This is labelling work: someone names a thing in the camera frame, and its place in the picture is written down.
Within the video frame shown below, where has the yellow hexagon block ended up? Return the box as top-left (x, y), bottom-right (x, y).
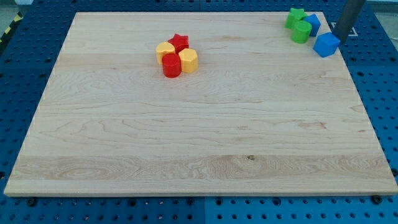
top-left (178, 49), bottom-right (198, 73)

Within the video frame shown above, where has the red cylinder block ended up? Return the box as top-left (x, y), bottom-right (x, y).
top-left (162, 54), bottom-right (182, 78)

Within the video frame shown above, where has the wooden board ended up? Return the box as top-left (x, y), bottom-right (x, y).
top-left (4, 12), bottom-right (397, 197)

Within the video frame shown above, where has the red star block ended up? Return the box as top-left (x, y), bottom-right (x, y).
top-left (168, 34), bottom-right (189, 54)

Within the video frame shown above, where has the yellow heart block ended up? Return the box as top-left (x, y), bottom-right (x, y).
top-left (155, 42), bottom-right (175, 64)

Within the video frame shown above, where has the green cylinder block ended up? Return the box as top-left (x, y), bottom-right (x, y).
top-left (291, 21), bottom-right (312, 44)

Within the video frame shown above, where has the green star block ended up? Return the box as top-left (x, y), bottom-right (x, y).
top-left (285, 7), bottom-right (308, 29)

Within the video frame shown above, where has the blue cube block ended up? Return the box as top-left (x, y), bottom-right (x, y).
top-left (313, 32), bottom-right (340, 58)

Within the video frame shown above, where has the blue block behind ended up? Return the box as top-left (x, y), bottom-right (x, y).
top-left (303, 14), bottom-right (321, 37)

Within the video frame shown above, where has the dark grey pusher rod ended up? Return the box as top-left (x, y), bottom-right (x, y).
top-left (332, 0), bottom-right (366, 44)

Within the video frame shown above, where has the black yellow hazard tape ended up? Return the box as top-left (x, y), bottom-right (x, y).
top-left (1, 11), bottom-right (24, 44)

